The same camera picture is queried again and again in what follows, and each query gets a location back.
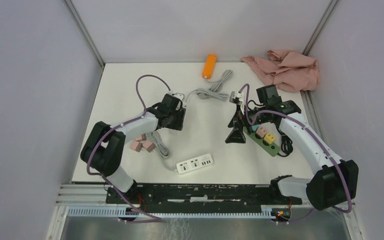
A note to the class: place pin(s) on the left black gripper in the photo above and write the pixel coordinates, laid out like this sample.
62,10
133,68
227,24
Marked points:
178,124

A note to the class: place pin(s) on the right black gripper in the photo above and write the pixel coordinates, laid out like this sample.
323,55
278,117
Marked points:
236,135

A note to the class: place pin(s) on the pink plug from orange strip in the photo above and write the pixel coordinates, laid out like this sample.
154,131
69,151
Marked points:
141,138

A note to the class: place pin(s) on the long white power strip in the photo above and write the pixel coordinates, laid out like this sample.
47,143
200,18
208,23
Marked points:
194,164

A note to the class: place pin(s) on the orange power strip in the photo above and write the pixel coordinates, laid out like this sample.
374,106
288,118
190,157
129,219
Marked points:
209,66

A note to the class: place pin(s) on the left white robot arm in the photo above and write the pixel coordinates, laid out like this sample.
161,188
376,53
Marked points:
104,147

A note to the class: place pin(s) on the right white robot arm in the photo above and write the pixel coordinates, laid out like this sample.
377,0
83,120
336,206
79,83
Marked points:
334,181

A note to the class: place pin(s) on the teal plug on green strip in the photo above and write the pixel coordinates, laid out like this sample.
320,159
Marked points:
255,127

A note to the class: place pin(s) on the beige plug on green strip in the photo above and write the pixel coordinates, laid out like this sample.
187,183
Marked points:
261,131

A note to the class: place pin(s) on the yellow plug on green strip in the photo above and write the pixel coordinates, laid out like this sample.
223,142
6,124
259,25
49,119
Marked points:
269,138

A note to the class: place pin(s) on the dark green power strip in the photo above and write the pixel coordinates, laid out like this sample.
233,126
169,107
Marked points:
272,149

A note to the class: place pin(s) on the pink crumpled cloth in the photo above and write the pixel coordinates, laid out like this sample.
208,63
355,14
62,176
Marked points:
287,69

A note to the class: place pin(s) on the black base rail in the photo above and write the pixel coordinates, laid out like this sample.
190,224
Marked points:
182,198

